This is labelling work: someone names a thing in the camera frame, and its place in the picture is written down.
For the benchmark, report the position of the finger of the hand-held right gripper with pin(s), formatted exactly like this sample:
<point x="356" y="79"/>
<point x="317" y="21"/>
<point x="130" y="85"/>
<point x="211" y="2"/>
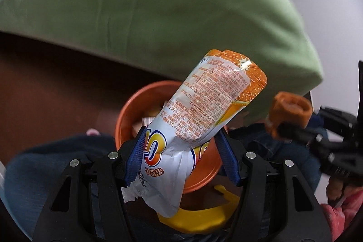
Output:
<point x="300" y="132"/>
<point x="337" y="118"/>

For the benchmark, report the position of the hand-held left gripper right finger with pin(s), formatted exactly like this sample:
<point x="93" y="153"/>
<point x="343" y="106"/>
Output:
<point x="228" y="157"/>

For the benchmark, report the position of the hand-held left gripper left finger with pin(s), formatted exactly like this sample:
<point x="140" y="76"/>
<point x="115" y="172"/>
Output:
<point x="136" y="157"/>

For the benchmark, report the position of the orange cup-shaped toy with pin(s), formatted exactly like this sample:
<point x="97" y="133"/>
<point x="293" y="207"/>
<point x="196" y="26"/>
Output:
<point x="295" y="114"/>

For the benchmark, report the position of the orange plastic bin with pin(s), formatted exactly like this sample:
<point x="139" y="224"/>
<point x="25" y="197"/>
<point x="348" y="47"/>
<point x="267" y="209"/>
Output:
<point x="133" y="111"/>

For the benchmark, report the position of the orange and white snack bag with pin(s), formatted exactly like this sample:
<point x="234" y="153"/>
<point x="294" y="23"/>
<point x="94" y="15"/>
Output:
<point x="204" y="94"/>

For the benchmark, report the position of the person's right forearm pink sleeve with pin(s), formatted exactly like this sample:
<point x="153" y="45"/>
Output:
<point x="344" y="216"/>

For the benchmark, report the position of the person's right hand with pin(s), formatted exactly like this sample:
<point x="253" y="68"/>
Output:
<point x="335" y="189"/>

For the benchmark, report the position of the pink slipper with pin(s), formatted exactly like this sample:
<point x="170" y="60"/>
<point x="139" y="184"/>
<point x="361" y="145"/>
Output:
<point x="92" y="132"/>

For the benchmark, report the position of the person's dark blue pants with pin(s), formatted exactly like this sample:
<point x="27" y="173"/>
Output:
<point x="56" y="151"/>

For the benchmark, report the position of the green pillow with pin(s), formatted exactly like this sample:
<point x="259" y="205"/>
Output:
<point x="141" y="3"/>

